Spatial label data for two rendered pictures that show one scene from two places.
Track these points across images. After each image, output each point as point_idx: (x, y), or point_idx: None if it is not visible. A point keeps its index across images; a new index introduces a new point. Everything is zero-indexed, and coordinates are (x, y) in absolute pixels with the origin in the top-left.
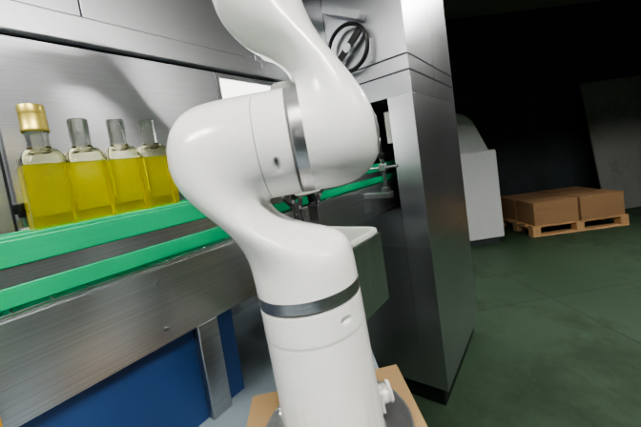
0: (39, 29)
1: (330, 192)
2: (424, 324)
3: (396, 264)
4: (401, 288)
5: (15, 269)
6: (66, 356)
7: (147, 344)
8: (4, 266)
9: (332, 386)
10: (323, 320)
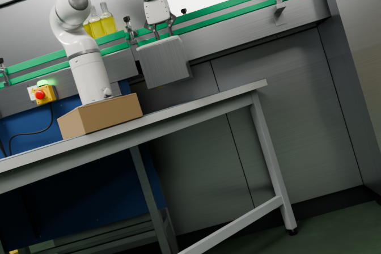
0: None
1: (229, 14)
2: (369, 134)
3: (344, 73)
4: (351, 98)
5: (57, 59)
6: (68, 84)
7: None
8: (54, 58)
9: (76, 80)
10: (71, 61)
